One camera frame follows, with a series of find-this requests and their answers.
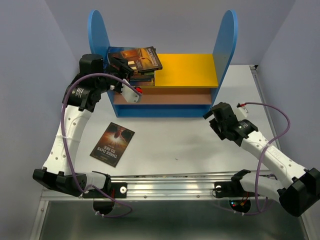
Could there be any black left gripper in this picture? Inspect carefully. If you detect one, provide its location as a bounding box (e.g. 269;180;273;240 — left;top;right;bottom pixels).
95;56;134;96

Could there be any Tale of Two Cities book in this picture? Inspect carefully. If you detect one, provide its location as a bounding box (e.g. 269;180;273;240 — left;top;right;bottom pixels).
130;75;154;79

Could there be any Animal Farm book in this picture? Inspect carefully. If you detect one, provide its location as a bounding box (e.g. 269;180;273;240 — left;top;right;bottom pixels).
134;71;155;76

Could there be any Edward Tulane orange book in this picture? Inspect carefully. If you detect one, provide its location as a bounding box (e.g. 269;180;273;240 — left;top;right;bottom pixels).
107;46;163;74

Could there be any Jane Eyre book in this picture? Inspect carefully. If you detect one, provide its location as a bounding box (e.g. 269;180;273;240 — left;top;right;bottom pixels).
133;81;155;88

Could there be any Three Days to See book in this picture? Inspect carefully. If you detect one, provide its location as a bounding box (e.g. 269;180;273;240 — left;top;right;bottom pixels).
90;122;135;168

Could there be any Little Women floral book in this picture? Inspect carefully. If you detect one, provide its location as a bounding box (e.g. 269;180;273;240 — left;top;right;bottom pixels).
130;78;154;84

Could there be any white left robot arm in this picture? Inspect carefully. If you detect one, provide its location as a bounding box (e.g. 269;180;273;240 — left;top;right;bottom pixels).
32;53;141;198

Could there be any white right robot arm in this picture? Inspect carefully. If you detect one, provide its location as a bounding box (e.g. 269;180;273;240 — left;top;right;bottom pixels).
203;102;320;217

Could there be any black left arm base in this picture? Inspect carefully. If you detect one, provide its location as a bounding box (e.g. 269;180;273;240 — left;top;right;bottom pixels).
82;180;132;218

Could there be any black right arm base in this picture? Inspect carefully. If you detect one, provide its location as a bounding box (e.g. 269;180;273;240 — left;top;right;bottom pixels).
211;169;255;215

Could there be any blue yellow wooden bookshelf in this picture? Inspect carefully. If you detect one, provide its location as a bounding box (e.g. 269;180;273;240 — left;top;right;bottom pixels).
87;9;238;119

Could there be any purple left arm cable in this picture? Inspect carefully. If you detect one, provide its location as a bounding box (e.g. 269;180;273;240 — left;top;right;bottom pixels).
60;73;133;218

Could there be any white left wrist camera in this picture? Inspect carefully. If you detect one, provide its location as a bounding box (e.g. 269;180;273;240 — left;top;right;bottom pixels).
120;84;143;103

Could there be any aluminium mounting rail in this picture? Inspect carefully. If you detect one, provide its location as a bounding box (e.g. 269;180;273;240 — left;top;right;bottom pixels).
41;174;306;201

